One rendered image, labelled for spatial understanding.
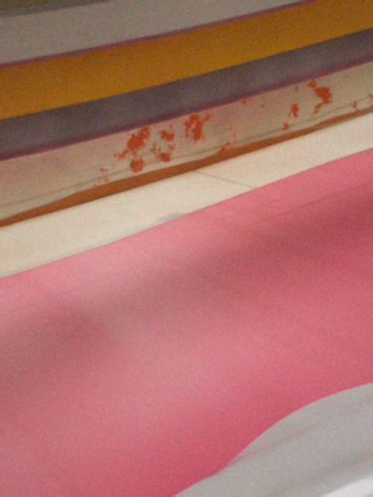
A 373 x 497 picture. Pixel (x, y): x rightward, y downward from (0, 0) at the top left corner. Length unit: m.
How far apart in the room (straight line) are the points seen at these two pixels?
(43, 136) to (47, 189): 0.12
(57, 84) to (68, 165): 0.13
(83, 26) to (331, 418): 0.10
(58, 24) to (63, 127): 0.03
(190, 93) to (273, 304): 0.06
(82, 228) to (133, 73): 0.10
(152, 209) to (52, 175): 0.05
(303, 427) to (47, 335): 0.09
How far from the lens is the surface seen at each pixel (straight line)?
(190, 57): 0.22
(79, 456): 0.17
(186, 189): 0.33
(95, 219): 0.31
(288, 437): 0.16
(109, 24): 0.18
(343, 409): 0.17
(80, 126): 0.20
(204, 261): 0.25
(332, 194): 0.30
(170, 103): 0.22
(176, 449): 0.16
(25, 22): 0.17
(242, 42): 0.23
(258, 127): 0.37
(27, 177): 0.32
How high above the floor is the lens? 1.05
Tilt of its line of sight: 20 degrees down
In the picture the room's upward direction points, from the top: 9 degrees counter-clockwise
